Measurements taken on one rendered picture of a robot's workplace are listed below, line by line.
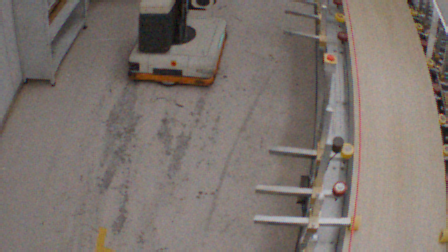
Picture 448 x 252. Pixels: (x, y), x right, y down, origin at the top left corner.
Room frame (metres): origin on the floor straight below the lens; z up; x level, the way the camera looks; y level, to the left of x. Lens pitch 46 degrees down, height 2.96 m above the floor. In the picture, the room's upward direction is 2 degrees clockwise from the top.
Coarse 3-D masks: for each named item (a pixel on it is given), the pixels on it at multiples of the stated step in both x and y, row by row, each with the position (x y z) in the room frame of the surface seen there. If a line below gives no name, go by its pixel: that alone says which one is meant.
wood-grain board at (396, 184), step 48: (384, 0) 3.51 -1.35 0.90; (384, 48) 2.76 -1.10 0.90; (384, 96) 2.25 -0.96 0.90; (432, 96) 2.30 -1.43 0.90; (384, 144) 1.86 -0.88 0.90; (432, 144) 1.86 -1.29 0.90; (384, 192) 1.52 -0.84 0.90; (432, 192) 1.48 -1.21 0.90; (384, 240) 1.20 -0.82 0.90; (432, 240) 1.14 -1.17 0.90
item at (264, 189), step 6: (258, 186) 1.65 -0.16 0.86; (264, 186) 1.65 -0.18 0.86; (270, 186) 1.65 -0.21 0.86; (276, 186) 1.64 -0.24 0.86; (282, 186) 1.64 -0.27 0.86; (258, 192) 1.63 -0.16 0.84; (264, 192) 1.62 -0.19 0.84; (270, 192) 1.62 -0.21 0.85; (276, 192) 1.62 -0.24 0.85; (282, 192) 1.61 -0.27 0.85; (288, 192) 1.61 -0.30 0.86; (294, 192) 1.61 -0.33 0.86; (300, 192) 1.60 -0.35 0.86; (306, 192) 1.60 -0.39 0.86; (324, 192) 1.59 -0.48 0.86; (330, 192) 1.59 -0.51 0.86; (336, 198) 1.57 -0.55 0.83
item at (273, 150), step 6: (270, 150) 1.87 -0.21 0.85; (276, 150) 1.87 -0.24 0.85; (282, 150) 1.87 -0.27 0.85; (288, 150) 1.87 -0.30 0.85; (294, 150) 1.87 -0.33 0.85; (300, 150) 1.87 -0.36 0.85; (306, 150) 1.87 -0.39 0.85; (312, 150) 1.87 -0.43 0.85; (294, 156) 1.86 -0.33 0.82; (300, 156) 1.85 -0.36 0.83; (306, 156) 1.85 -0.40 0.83; (312, 156) 1.84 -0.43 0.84; (330, 156) 1.83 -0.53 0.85; (336, 156) 1.83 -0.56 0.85
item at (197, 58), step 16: (192, 16) 3.78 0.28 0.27; (192, 32) 3.53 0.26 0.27; (208, 32) 3.52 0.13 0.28; (224, 32) 3.61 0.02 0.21; (176, 48) 3.31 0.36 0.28; (192, 48) 3.31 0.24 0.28; (208, 48) 3.31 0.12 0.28; (144, 64) 3.21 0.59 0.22; (160, 64) 3.20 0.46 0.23; (176, 64) 3.18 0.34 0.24; (192, 64) 3.16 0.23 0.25; (208, 64) 3.16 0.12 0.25; (160, 80) 3.19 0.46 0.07; (176, 80) 3.17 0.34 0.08; (192, 80) 3.16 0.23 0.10; (208, 80) 3.15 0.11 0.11
